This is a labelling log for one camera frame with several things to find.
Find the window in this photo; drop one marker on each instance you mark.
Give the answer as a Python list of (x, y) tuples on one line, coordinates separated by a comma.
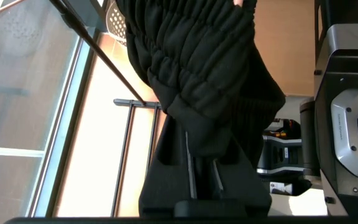
[(20, 93)]

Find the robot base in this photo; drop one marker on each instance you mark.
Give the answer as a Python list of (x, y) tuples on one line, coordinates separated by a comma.
[(346, 140)]

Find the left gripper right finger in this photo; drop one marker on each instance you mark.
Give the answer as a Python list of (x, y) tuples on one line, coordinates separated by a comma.
[(247, 186)]

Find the white laundry basket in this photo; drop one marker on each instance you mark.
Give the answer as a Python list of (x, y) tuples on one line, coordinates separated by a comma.
[(117, 21)]

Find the black clothes rack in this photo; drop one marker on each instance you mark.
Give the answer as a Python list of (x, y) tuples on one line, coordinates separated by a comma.
[(70, 19)]

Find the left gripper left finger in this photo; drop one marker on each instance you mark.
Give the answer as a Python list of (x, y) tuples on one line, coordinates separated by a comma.
[(163, 186)]

